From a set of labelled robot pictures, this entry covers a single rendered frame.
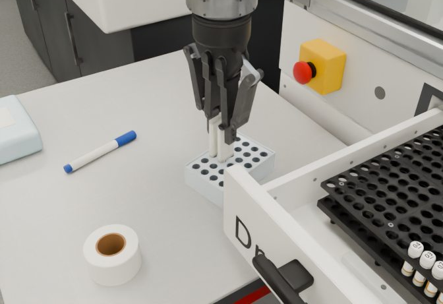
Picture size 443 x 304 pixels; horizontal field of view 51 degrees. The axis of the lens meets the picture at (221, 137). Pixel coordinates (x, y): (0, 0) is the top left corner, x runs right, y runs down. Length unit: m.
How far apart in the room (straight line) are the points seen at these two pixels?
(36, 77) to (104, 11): 1.64
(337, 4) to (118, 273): 0.53
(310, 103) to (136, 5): 0.47
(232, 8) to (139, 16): 0.61
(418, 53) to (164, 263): 0.46
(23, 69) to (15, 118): 1.95
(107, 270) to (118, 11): 0.67
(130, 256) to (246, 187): 0.19
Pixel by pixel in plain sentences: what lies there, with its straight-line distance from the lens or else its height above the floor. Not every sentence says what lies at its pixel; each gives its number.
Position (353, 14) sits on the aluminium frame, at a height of 0.98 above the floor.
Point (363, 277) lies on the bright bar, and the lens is 0.54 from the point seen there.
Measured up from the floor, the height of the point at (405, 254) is 0.90.
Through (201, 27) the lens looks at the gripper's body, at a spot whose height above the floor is 1.03.
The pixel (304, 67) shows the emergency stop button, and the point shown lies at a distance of 0.79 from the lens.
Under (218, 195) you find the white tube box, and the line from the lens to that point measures 0.69.
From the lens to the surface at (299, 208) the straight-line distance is 0.61.
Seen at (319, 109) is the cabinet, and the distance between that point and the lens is 0.91.
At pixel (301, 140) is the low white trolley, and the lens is 0.84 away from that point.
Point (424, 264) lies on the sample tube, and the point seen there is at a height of 0.91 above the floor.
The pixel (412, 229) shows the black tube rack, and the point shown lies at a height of 0.90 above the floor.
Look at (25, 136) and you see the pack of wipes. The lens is 0.84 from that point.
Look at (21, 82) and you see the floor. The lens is 2.70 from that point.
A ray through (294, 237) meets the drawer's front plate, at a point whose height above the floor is 0.93.
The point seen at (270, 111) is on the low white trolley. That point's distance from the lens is 0.91.
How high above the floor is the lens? 1.27
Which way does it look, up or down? 38 degrees down
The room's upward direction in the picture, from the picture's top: straight up
